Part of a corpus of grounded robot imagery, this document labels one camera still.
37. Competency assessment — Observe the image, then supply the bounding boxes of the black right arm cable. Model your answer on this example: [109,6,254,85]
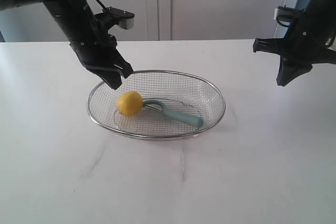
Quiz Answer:
[275,14,336,50]

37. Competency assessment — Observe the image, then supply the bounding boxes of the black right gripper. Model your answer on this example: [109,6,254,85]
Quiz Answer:
[253,10,335,87]

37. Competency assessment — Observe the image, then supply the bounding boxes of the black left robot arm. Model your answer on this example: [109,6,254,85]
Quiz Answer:
[1,0,135,90]

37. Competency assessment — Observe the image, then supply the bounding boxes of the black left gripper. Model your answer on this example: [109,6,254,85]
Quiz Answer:
[68,19,133,90]

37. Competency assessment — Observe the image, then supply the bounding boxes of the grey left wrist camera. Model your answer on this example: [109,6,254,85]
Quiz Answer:
[103,7,135,30]

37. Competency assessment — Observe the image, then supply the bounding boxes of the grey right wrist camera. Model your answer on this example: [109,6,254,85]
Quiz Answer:
[274,6,303,23]

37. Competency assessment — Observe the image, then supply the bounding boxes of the yellow lemon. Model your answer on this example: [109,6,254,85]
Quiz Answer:
[116,91,143,117]

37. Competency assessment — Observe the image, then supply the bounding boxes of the white cabinet doors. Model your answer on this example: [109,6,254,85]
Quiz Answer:
[0,0,308,42]

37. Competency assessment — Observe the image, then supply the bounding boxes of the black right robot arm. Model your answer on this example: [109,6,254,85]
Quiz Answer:
[253,0,335,87]

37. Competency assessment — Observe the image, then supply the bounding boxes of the oval metal wire mesh basket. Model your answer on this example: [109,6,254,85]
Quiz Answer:
[87,70,226,141]

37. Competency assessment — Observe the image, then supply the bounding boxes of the teal handled vegetable peeler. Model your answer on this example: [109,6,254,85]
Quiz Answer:
[143,100,204,128]

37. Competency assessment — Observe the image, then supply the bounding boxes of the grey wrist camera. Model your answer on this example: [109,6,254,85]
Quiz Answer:
[274,6,303,23]
[103,7,135,30]

